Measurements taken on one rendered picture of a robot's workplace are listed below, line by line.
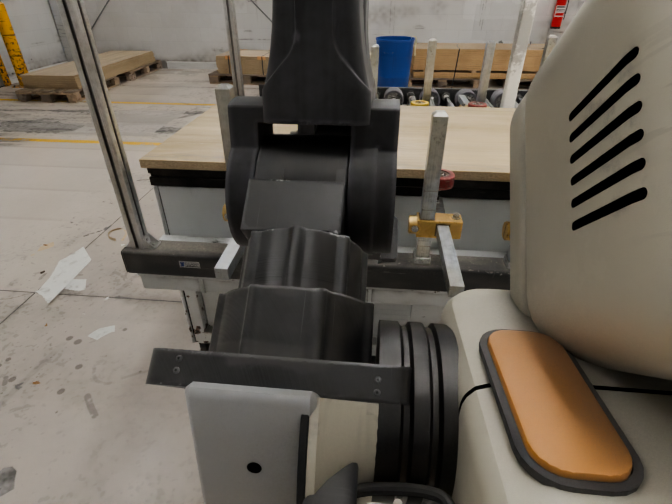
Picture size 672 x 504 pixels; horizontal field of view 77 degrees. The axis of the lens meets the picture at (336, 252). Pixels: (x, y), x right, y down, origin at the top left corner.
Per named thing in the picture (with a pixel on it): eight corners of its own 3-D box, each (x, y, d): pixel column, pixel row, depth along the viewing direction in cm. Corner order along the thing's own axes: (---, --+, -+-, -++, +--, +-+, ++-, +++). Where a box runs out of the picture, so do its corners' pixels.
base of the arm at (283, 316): (135, 382, 18) (417, 406, 17) (175, 213, 21) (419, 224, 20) (206, 391, 26) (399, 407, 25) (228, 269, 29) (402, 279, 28)
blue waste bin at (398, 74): (413, 95, 600) (418, 38, 561) (372, 94, 605) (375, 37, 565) (411, 86, 649) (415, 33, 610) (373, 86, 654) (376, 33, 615)
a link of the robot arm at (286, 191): (235, 256, 22) (338, 261, 22) (262, 98, 26) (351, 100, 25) (271, 299, 31) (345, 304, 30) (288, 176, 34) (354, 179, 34)
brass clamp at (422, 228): (460, 240, 110) (463, 223, 107) (408, 238, 111) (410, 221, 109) (457, 229, 115) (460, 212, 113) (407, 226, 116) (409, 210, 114)
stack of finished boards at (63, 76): (155, 61, 769) (153, 50, 759) (78, 89, 566) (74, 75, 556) (115, 60, 773) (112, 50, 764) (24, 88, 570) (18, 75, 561)
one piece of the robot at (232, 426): (316, 584, 20) (315, 402, 15) (213, 572, 20) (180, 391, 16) (337, 419, 29) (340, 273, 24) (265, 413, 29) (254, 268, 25)
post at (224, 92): (251, 261, 122) (228, 85, 96) (239, 260, 122) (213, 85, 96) (254, 254, 125) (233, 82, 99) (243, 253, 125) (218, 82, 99)
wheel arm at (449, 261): (462, 301, 89) (466, 285, 87) (446, 300, 89) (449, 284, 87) (440, 208, 125) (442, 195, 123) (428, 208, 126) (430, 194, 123)
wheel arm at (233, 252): (230, 283, 93) (227, 267, 90) (215, 282, 93) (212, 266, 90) (274, 198, 129) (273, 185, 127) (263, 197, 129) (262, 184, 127)
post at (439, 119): (425, 284, 120) (449, 113, 95) (412, 284, 121) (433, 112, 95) (424, 277, 123) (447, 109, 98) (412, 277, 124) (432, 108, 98)
